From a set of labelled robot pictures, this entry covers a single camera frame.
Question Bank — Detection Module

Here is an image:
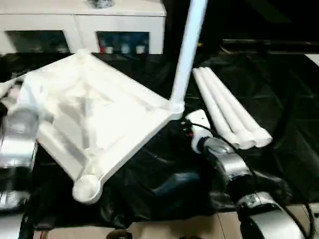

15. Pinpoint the white plastic table top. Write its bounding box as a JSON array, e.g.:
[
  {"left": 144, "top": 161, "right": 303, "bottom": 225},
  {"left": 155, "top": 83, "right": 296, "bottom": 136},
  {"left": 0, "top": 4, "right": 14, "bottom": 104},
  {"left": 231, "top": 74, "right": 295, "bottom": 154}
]
[{"left": 17, "top": 49, "right": 186, "bottom": 205}]

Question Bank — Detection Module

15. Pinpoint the black plastic mat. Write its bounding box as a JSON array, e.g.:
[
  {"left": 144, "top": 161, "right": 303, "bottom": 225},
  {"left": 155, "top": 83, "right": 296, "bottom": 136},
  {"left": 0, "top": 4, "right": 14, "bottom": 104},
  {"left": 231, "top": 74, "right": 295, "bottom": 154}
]
[{"left": 0, "top": 49, "right": 319, "bottom": 239}]

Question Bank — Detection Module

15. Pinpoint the dark brown rounded object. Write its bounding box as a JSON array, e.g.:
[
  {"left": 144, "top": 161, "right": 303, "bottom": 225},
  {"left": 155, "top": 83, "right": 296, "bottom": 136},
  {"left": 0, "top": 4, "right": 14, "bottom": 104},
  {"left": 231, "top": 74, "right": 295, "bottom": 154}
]
[{"left": 107, "top": 228, "right": 133, "bottom": 239}]

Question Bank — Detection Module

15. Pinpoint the dark bag of small parts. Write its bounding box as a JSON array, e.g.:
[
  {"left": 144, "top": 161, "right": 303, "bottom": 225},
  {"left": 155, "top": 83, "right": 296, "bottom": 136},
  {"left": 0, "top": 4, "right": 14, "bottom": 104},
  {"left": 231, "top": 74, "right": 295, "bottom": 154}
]
[{"left": 86, "top": 0, "right": 115, "bottom": 9}]

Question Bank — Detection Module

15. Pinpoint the white sideboard cabinet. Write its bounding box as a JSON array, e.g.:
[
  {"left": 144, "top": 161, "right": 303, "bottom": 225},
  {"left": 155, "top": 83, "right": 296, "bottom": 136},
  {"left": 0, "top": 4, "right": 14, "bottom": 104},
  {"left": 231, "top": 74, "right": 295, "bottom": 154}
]
[{"left": 0, "top": 0, "right": 167, "bottom": 54}]

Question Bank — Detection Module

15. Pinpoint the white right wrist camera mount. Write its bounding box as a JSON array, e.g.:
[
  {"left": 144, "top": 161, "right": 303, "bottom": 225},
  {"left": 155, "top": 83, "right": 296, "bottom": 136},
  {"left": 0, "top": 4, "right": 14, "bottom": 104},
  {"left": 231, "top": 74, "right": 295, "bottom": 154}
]
[{"left": 185, "top": 108, "right": 215, "bottom": 153}]

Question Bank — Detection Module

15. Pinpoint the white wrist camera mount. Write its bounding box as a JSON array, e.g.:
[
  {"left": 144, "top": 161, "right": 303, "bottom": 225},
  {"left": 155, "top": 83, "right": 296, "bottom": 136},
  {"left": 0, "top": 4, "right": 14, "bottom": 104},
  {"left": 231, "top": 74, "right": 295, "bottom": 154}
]
[
  {"left": 185, "top": 108, "right": 215, "bottom": 153},
  {"left": 0, "top": 79, "right": 18, "bottom": 100}
]

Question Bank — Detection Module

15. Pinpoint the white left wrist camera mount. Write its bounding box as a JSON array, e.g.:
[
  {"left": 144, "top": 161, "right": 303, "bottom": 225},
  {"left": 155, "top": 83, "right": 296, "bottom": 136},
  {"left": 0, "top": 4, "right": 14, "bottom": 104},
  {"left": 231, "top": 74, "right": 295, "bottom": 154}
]
[{"left": 0, "top": 79, "right": 18, "bottom": 100}]

